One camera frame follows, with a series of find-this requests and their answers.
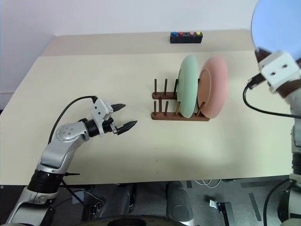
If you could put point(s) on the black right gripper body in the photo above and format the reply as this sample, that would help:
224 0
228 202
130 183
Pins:
260 54

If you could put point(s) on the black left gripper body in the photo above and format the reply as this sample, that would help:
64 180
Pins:
109 126

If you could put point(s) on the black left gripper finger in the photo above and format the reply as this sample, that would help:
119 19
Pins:
118 107
127 126

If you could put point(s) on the light blue plate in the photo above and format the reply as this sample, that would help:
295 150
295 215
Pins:
275 23

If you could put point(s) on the pink plate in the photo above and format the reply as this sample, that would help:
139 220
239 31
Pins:
214 87

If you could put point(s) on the light green plate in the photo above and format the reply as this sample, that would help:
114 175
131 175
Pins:
187 87

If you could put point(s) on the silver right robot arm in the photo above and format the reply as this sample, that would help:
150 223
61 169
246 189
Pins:
296 141

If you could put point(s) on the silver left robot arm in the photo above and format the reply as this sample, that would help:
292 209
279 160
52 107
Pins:
63 143

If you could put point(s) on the wooden dish rack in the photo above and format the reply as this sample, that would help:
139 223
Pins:
164 115

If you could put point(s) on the dark grey rounded shape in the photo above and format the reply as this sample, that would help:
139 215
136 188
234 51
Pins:
179 200
125 197

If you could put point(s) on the black button box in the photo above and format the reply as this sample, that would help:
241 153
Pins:
185 39

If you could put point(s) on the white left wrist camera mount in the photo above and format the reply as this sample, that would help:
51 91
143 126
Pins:
101 109

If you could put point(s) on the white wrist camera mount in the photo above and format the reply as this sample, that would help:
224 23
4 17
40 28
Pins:
278 68
101 109

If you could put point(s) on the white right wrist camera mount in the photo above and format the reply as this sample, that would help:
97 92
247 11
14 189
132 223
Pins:
278 68

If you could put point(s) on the metal table leg bracket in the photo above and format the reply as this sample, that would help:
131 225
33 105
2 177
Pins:
219 206

